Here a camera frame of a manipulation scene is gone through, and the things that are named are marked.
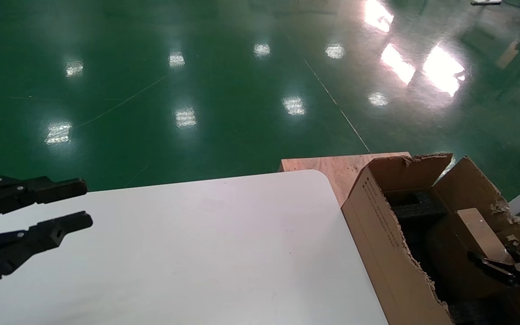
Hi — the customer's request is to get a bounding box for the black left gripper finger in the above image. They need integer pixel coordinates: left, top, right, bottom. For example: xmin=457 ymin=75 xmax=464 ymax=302
xmin=0 ymin=211 xmax=93 ymax=295
xmin=0 ymin=176 xmax=88 ymax=225

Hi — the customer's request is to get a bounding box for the small brown cardboard box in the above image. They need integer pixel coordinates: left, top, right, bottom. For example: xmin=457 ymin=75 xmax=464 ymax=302
xmin=455 ymin=208 xmax=516 ymax=268

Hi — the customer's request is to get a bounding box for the big torn cardboard box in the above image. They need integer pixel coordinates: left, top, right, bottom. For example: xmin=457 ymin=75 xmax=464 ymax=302
xmin=341 ymin=152 xmax=520 ymax=325

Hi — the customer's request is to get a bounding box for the black foam block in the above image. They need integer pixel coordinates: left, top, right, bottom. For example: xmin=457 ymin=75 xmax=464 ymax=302
xmin=449 ymin=298 xmax=509 ymax=325
xmin=384 ymin=190 xmax=449 ymax=223

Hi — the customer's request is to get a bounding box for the wooden pallet board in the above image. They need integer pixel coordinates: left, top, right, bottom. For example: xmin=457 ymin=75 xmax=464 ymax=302
xmin=279 ymin=152 xmax=412 ymax=207

